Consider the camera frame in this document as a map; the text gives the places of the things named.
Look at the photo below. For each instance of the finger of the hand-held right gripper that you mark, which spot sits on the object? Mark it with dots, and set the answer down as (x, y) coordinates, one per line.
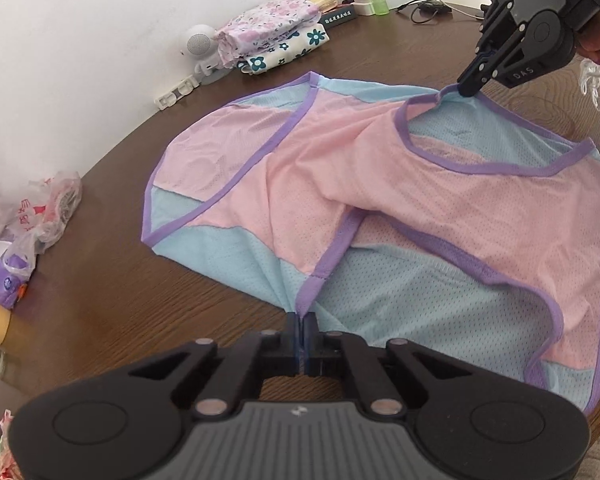
(515, 77)
(472, 80)

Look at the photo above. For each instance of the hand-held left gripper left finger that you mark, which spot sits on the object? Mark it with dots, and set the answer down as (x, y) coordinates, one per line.
(292, 342)

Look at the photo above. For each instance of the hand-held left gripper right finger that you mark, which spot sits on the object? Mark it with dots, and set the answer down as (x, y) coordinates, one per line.
(310, 342)

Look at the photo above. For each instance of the pink and blue mesh garment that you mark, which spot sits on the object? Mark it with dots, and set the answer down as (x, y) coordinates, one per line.
(305, 170)

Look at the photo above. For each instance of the black box with red top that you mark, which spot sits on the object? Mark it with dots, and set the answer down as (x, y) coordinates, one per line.
(337, 16)

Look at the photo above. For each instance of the yellow floral packet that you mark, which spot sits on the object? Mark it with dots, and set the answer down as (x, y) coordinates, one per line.
(322, 0)

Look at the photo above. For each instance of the white teal-flower folded cloth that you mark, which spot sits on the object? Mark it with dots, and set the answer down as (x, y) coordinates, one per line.
(290, 49)

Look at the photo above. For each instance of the purple floral folded cloth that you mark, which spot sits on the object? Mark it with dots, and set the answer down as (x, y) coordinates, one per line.
(265, 20)

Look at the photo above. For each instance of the white plastic clip holder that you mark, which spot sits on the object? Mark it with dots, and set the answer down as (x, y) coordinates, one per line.
(172, 94)

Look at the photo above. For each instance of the clear red-print plastic bag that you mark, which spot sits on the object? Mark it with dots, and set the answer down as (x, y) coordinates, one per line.
(40, 210)

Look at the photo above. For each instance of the purple packet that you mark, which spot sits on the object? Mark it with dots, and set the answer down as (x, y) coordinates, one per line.
(12, 280)

